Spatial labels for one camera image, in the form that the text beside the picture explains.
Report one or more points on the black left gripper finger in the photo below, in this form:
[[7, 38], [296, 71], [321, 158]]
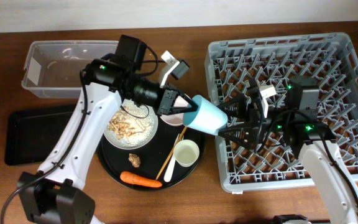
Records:
[[187, 109], [185, 99]]

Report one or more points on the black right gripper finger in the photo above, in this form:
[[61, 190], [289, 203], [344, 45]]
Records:
[[241, 134], [235, 107]]

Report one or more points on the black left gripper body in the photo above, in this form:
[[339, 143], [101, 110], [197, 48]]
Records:
[[168, 92]]

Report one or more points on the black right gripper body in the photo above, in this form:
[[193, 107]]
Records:
[[257, 114]]

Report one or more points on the pink bowl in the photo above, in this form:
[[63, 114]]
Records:
[[175, 119]]

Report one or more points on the light blue plastic cup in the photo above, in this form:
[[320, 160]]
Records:
[[208, 118]]

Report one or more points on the cream paper cup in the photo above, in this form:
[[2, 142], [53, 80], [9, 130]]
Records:
[[186, 152]]

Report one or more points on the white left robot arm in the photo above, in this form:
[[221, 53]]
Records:
[[54, 194]]

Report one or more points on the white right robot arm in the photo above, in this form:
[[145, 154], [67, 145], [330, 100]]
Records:
[[311, 141]]

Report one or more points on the grey dishwasher rack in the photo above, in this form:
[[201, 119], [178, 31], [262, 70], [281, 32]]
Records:
[[329, 58]]

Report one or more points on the wooden chopstick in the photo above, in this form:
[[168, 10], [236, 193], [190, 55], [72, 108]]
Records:
[[180, 136]]

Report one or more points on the grey plate with food scraps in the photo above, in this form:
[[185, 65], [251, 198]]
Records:
[[132, 126]]

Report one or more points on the round black tray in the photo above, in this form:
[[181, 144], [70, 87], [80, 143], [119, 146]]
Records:
[[152, 155]]

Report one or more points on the white plastic fork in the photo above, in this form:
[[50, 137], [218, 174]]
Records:
[[169, 171]]

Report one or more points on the brown walnut piece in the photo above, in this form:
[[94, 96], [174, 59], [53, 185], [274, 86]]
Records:
[[135, 160]]

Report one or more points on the orange carrot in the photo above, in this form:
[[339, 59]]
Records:
[[135, 179]]

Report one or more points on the clear plastic bin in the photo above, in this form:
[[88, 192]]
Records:
[[52, 67]]

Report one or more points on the black rectangular tray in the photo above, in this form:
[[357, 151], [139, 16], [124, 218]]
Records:
[[32, 134]]

